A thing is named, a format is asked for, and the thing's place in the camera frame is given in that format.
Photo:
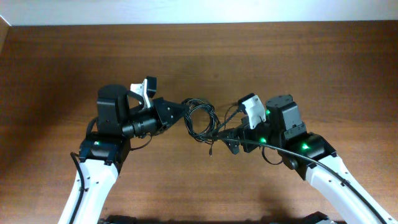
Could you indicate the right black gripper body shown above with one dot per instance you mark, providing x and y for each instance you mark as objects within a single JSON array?
[{"x": 246, "y": 139}]

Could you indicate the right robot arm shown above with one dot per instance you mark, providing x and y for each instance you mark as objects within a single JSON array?
[{"x": 277, "y": 124}]

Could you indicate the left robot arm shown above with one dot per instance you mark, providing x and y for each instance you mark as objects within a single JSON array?
[{"x": 123, "y": 114}]

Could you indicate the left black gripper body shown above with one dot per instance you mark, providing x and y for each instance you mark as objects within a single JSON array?
[{"x": 159, "y": 112}]

